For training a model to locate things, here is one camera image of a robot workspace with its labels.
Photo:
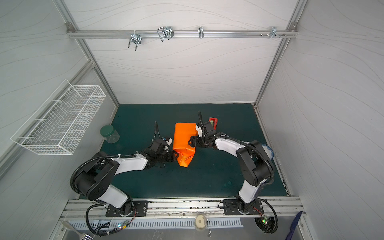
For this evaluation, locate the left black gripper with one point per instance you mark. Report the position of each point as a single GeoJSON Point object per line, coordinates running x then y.
{"type": "Point", "coordinates": [172, 157]}

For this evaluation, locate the blue white ceramic bowl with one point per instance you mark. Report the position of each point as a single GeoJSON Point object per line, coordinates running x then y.
{"type": "Point", "coordinates": [269, 151]}

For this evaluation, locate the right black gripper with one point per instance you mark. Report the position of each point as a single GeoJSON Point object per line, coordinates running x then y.
{"type": "Point", "coordinates": [196, 140]}

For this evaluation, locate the green table mat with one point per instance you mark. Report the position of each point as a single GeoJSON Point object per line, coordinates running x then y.
{"type": "Point", "coordinates": [211, 173]}

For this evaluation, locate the aluminium crossbar rail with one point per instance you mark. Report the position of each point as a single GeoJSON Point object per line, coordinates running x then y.
{"type": "Point", "coordinates": [179, 34]}

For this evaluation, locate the metal bracket with bolts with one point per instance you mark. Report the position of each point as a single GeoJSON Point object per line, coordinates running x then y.
{"type": "Point", "coordinates": [274, 33]}

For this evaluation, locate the orange wrapping paper sheet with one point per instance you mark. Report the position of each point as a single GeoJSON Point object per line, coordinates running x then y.
{"type": "Point", "coordinates": [184, 152]}

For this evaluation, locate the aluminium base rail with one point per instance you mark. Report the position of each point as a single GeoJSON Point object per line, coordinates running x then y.
{"type": "Point", "coordinates": [161, 208]}

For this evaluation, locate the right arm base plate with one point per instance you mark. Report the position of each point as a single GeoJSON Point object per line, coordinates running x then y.
{"type": "Point", "coordinates": [233, 207]}

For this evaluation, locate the white wire basket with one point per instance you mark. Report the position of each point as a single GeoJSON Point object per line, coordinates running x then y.
{"type": "Point", "coordinates": [58, 125]}

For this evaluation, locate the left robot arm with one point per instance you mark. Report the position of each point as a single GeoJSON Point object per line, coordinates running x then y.
{"type": "Point", "coordinates": [93, 179]}

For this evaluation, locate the white vented cable duct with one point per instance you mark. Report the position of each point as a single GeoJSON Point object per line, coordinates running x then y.
{"type": "Point", "coordinates": [151, 224]}

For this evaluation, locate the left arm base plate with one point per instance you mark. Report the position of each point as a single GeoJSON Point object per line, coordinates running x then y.
{"type": "Point", "coordinates": [130, 209]}

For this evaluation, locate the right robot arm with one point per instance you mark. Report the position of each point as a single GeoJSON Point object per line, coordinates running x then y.
{"type": "Point", "coordinates": [254, 159]}

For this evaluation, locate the blue handled tool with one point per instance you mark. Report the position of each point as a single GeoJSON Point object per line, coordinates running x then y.
{"type": "Point", "coordinates": [294, 225]}

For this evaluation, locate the green lidded glass jar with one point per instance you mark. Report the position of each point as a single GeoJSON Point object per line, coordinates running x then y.
{"type": "Point", "coordinates": [109, 133]}

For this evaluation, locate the metal U-bolt clamp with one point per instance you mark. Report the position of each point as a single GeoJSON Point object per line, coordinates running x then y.
{"type": "Point", "coordinates": [165, 32]}
{"type": "Point", "coordinates": [135, 40]}

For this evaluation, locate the red tape dispenser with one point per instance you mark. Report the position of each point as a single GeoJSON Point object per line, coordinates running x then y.
{"type": "Point", "coordinates": [214, 122]}

